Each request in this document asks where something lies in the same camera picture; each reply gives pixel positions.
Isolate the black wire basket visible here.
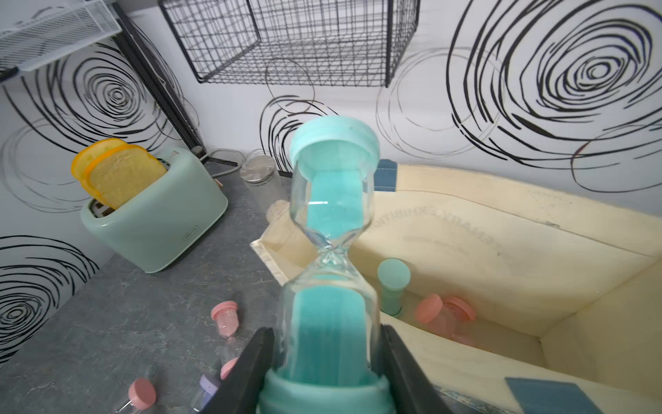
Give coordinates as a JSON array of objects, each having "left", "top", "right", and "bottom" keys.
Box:
[{"left": 159, "top": 0, "right": 421, "bottom": 87}]

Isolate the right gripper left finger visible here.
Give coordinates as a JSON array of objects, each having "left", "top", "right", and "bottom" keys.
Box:
[{"left": 202, "top": 328, "right": 274, "bottom": 414}]

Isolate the right yellow toast slice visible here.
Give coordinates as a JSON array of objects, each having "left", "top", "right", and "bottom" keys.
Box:
[{"left": 84, "top": 144, "right": 167, "bottom": 210}]

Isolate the left yellow toast slice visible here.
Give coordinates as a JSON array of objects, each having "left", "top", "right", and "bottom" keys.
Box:
[{"left": 71, "top": 138, "right": 127, "bottom": 203}]

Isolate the mint green toaster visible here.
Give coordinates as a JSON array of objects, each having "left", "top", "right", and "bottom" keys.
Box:
[{"left": 80, "top": 147, "right": 229, "bottom": 274}]

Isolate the cream canvas tote bag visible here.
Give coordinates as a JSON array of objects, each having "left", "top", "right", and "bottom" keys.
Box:
[{"left": 252, "top": 165, "right": 661, "bottom": 413}]

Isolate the tall glass jar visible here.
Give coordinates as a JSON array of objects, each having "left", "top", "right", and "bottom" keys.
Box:
[{"left": 240, "top": 155, "right": 289, "bottom": 224}]

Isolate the purple hourglass centre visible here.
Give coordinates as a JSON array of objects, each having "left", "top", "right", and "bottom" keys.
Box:
[{"left": 190, "top": 374, "right": 221, "bottom": 414}]

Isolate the green hourglass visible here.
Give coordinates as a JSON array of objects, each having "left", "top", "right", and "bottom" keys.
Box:
[
  {"left": 378, "top": 258, "right": 411, "bottom": 317},
  {"left": 257, "top": 116, "right": 396, "bottom": 413}
]

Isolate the pink hourglass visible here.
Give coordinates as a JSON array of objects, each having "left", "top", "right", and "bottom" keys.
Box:
[
  {"left": 415, "top": 293, "right": 477, "bottom": 347},
  {"left": 111, "top": 377, "right": 157, "bottom": 414},
  {"left": 210, "top": 300, "right": 241, "bottom": 381}
]

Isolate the white wire shelf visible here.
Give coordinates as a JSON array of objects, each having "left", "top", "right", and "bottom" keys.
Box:
[{"left": 1, "top": 1, "right": 122, "bottom": 74}]

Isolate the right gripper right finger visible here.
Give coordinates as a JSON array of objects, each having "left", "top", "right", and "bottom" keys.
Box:
[{"left": 381, "top": 324, "right": 452, "bottom": 414}]

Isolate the yellow toast slice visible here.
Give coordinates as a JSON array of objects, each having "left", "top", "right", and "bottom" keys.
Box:
[
  {"left": 84, "top": 144, "right": 167, "bottom": 210},
  {"left": 71, "top": 138, "right": 127, "bottom": 203}
]

